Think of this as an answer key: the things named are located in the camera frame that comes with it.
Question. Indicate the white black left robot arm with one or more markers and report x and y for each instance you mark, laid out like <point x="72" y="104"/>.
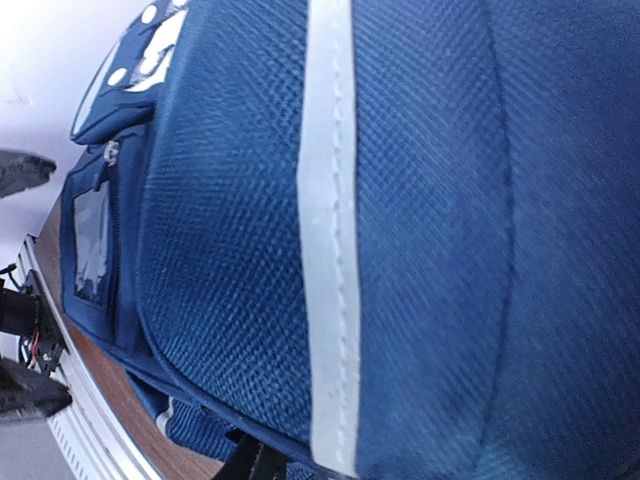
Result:
<point x="28" y="390"/>

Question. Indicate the navy blue student backpack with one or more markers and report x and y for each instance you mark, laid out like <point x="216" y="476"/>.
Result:
<point x="368" y="239"/>

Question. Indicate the aluminium front rail frame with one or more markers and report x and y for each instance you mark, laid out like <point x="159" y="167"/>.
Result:
<point x="92" y="440"/>

